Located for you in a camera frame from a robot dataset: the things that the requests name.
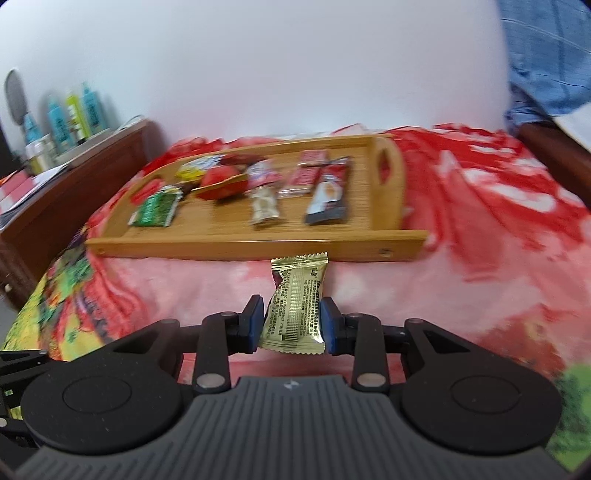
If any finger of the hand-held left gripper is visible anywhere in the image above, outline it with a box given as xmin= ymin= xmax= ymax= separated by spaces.
xmin=0 ymin=351 xmax=49 ymax=376

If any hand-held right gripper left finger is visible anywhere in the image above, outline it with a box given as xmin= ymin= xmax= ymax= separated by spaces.
xmin=113 ymin=295 xmax=265 ymax=393

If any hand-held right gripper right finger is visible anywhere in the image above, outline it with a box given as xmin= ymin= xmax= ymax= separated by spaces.
xmin=321 ymin=298 xmax=472 ymax=392

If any gold foil snack packet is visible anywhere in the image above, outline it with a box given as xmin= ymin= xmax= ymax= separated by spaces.
xmin=257 ymin=252 xmax=329 ymax=355

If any wooden tray with handles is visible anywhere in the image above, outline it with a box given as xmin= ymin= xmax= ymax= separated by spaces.
xmin=85 ymin=135 xmax=429 ymax=263

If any clear candy packet red label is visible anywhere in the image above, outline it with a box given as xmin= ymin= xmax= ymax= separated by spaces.
xmin=246 ymin=161 xmax=282 ymax=226

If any long dark red packet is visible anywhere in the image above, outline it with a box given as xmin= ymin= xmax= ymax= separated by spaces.
xmin=305 ymin=156 xmax=352 ymax=226

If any large red nut packet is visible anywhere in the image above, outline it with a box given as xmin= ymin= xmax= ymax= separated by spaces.
xmin=193 ymin=165 xmax=250 ymax=202

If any small red snack packet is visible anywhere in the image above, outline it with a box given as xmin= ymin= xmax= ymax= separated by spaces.
xmin=279 ymin=166 xmax=320 ymax=198

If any green peas packet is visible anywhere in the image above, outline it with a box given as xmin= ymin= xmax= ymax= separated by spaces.
xmin=128 ymin=185 xmax=183 ymax=228

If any yellow snack packet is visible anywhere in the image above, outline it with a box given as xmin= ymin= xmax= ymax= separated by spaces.
xmin=177 ymin=155 xmax=223 ymax=182

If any printed blanket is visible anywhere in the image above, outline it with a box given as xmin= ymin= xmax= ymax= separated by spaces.
xmin=0 ymin=222 xmax=591 ymax=467

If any red floral cloth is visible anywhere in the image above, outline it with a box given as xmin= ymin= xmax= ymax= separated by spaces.
xmin=46 ymin=122 xmax=591 ymax=384

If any dark brown snack packet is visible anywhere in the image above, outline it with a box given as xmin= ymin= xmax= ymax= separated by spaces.
xmin=222 ymin=154 xmax=269 ymax=168

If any red white snack packet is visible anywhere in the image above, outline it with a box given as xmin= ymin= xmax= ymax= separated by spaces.
xmin=297 ymin=150 xmax=331 ymax=168

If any stack of papers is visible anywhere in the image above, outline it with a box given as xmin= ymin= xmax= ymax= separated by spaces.
xmin=0 ymin=166 xmax=70 ymax=217

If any brown wooden cabinet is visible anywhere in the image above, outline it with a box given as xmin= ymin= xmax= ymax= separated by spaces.
xmin=0 ymin=119 xmax=153 ymax=310

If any white plastic tray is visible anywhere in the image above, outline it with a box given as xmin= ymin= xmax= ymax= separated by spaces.
xmin=55 ymin=115 xmax=148 ymax=164

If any small teal bottle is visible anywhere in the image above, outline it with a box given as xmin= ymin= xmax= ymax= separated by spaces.
xmin=23 ymin=113 xmax=41 ymax=145

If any teal spray bottle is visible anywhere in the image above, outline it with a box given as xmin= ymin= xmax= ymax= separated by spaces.
xmin=47 ymin=99 xmax=68 ymax=148
xmin=81 ymin=83 xmax=106 ymax=134

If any green spray bottle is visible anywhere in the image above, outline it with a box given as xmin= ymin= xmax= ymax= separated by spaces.
xmin=66 ymin=92 xmax=81 ymax=141

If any round grey mirror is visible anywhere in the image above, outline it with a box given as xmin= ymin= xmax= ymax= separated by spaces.
xmin=4 ymin=68 xmax=25 ymax=127

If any wooden bed board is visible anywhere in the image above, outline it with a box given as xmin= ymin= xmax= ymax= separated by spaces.
xmin=516 ymin=122 xmax=591 ymax=195

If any white paper sheet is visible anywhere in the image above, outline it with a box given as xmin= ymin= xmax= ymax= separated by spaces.
xmin=551 ymin=104 xmax=591 ymax=153

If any blue plaid cloth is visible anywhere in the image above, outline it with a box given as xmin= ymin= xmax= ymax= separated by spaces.
xmin=499 ymin=0 xmax=591 ymax=134

